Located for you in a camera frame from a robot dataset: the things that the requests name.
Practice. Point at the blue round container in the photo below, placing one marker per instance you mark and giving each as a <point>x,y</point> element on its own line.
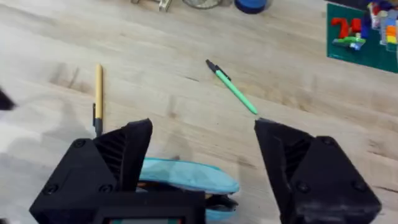
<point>250,5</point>

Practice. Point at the green pen with black cap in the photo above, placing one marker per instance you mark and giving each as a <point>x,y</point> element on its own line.
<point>233,88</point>

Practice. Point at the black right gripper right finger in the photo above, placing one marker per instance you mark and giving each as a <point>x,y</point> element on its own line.
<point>323,186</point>

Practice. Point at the light blue zip bag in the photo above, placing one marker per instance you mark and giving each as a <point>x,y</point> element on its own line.
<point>189,175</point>

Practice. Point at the metal tool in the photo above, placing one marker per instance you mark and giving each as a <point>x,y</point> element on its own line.
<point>164,4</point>

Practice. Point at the clear glass jar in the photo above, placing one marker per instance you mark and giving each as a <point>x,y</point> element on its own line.
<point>202,3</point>

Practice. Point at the green board with toy blocks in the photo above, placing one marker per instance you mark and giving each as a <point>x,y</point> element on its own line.
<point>367,37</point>

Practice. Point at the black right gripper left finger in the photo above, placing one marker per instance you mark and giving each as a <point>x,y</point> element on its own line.
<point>93,174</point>

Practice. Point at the yellow pen with black cap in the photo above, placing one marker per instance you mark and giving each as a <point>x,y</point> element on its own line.
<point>98,93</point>

